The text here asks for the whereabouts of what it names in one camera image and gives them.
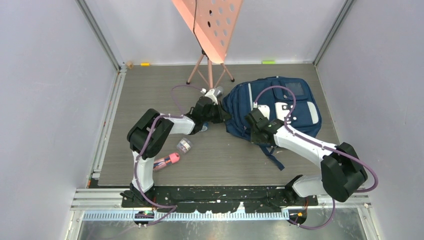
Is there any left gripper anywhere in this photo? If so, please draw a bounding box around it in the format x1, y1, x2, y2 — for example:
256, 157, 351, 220
202, 101, 232, 125

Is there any navy blue student backpack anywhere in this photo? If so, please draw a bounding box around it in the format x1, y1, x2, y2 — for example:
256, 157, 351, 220
221, 76, 323, 172

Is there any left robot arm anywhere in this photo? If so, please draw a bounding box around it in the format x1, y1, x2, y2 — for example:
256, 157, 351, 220
127, 96, 231, 207

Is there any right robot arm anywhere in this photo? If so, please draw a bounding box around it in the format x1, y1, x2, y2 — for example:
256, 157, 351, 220
245, 108, 368, 205

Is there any silver microphone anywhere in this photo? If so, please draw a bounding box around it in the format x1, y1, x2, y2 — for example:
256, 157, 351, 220
213, 86, 224, 98

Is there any small purple glitter jar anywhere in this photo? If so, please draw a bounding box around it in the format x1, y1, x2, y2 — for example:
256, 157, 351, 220
176, 137, 193, 154

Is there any pink music stand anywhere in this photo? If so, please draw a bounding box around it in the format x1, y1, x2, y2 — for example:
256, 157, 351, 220
172, 0, 244, 89

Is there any small wooden block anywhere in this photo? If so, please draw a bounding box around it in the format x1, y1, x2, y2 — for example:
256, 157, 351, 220
125, 61, 134, 69

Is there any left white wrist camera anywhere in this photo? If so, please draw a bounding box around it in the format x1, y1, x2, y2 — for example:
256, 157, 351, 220
199, 88, 219, 105

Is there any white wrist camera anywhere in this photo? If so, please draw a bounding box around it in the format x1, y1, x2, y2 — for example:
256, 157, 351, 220
199, 88, 219, 105
252, 102, 271, 120

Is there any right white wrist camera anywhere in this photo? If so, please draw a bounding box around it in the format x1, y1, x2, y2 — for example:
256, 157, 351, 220
252, 102, 271, 120

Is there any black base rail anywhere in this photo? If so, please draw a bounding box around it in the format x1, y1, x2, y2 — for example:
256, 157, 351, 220
120, 185, 318, 214

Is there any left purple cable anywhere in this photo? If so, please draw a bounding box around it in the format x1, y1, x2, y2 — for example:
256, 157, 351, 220
132, 84, 208, 227

